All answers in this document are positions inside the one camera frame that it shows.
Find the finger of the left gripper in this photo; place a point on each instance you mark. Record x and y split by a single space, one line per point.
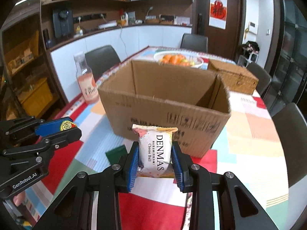
46 146
16 131

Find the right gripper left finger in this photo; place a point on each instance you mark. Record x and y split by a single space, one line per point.
125 171

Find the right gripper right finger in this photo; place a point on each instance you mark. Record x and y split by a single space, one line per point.
183 168

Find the round foil candy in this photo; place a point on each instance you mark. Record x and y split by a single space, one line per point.
65 125

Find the dark green snack packet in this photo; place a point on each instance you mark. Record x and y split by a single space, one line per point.
115 154

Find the white cheese ball packet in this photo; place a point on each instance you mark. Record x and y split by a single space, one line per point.
155 146

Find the person left hand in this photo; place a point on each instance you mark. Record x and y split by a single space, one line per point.
19 199

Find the pink juice bottle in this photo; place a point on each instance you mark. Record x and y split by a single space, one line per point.
85 79

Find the colourful patterned tablecloth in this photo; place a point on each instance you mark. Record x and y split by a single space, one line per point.
248 146

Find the brown cardboard box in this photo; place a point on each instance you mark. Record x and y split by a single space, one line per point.
194 101

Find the dark chair left side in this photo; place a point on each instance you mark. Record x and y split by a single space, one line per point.
101 60

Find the woven wicker basket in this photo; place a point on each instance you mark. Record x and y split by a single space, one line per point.
236 78

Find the white fruit basket with oranges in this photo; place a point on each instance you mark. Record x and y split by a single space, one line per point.
178 58

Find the dark chair near right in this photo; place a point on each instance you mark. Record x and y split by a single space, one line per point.
290 125

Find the white long counter cabinet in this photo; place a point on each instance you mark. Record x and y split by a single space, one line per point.
126 41

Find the black water dispenser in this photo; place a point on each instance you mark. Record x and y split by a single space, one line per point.
63 23

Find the dark chair far right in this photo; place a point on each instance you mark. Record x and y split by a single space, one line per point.
264 79

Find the dark chair at far end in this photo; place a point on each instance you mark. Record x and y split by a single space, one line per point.
194 42

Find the dark wooden door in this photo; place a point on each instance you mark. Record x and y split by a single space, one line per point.
223 43

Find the black glass cabinet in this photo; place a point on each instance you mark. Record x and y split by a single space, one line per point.
286 62

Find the red fu door poster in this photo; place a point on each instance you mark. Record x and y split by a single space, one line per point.
218 14

